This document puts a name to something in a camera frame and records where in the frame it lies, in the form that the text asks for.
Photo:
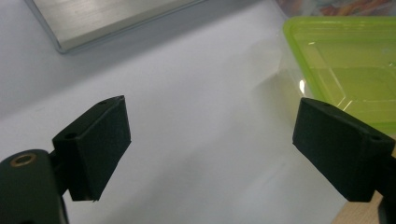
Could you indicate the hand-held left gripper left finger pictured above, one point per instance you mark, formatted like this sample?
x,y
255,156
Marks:
x,y
93,149

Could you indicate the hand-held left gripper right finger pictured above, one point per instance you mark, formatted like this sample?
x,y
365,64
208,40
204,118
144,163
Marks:
x,y
339,149

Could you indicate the clear plastic container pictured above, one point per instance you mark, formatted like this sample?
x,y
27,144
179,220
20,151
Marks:
x,y
291,87

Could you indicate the green transparent plastic container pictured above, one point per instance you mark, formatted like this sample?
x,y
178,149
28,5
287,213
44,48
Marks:
x,y
351,62

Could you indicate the aluminium profile bar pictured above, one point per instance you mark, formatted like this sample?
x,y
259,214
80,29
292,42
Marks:
x,y
102,18

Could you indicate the colourful patterned cloth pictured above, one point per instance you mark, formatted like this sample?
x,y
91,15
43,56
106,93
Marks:
x,y
339,6

